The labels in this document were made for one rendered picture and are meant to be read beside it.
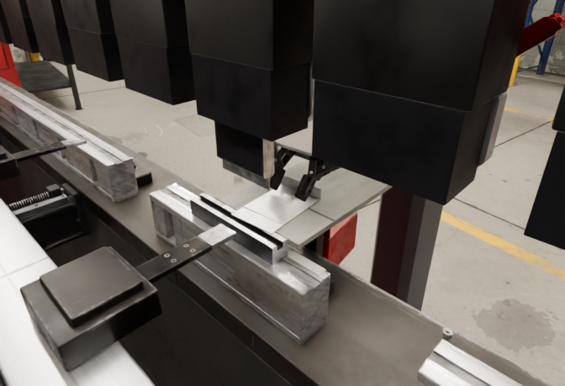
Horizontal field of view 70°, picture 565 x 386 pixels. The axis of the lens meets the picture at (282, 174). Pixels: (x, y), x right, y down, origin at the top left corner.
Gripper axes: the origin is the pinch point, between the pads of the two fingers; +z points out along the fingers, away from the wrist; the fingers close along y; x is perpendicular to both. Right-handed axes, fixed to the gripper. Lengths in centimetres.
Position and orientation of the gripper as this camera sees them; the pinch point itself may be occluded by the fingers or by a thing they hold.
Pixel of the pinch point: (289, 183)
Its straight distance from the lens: 66.8
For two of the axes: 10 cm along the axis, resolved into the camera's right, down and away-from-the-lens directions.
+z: -4.0, 9.1, -1.1
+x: 4.8, 3.1, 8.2
